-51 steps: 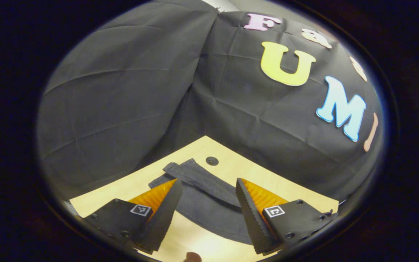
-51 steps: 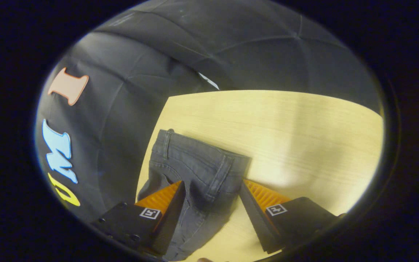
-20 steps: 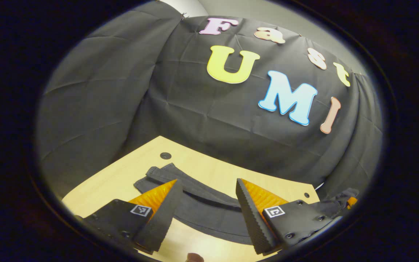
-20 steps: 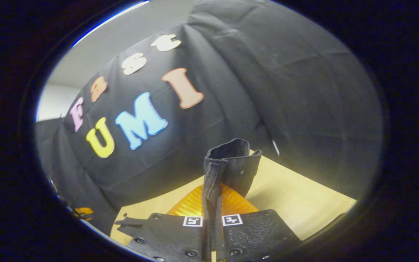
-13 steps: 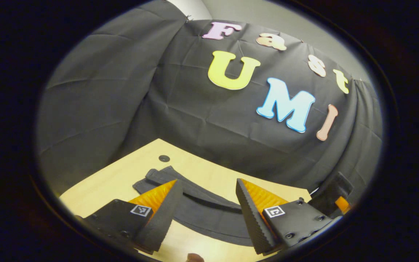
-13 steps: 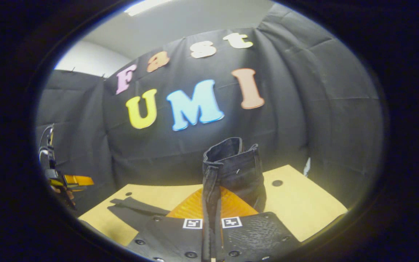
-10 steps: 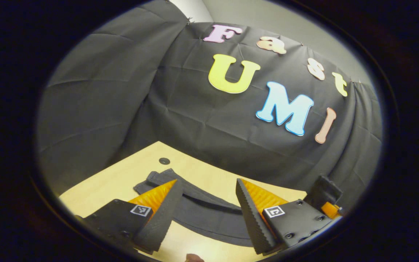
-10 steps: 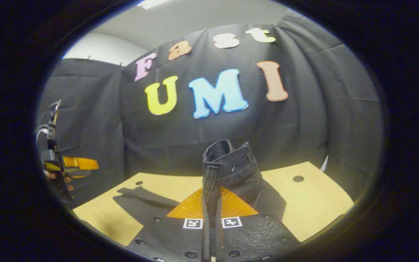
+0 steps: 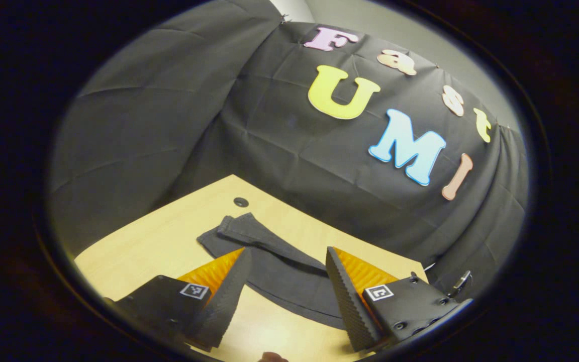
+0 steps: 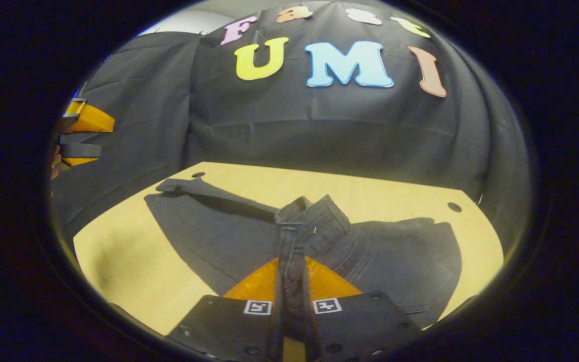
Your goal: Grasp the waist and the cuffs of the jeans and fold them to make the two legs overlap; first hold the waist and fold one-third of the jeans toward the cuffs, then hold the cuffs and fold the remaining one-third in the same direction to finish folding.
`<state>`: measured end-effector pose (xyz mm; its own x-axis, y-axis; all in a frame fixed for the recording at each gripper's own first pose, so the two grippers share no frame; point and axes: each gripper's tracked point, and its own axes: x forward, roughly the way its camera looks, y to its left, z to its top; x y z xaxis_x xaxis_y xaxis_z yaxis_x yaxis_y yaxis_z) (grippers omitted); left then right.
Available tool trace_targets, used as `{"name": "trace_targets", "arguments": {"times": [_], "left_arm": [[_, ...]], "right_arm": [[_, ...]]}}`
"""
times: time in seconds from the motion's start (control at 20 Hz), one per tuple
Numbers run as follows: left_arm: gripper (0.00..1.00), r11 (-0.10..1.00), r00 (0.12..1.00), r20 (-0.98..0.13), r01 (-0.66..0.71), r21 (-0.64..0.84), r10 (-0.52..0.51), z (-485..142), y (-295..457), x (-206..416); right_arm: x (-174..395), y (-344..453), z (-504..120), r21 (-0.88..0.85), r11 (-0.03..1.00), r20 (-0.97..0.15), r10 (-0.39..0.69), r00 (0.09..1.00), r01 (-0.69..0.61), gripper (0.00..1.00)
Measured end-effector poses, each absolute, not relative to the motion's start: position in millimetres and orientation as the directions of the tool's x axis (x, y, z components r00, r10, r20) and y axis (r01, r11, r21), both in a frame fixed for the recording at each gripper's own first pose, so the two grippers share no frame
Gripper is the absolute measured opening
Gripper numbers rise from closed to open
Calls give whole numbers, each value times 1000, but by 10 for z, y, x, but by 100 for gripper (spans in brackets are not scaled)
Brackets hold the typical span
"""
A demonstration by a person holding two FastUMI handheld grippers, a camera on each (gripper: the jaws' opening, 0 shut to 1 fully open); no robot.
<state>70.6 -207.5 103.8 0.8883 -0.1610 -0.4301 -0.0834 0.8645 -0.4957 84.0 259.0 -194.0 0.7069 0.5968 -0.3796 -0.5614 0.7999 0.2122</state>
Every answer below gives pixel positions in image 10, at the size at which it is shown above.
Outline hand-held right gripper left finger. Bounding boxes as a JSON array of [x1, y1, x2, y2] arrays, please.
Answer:
[[166, 257, 279, 362]]

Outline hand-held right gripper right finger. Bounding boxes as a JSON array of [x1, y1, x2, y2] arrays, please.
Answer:
[[306, 256, 421, 362]]

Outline black backdrop cloth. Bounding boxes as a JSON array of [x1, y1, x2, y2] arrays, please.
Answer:
[[51, 0, 531, 252]]

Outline black jeans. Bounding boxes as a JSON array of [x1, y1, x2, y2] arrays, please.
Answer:
[[145, 178, 462, 362]]

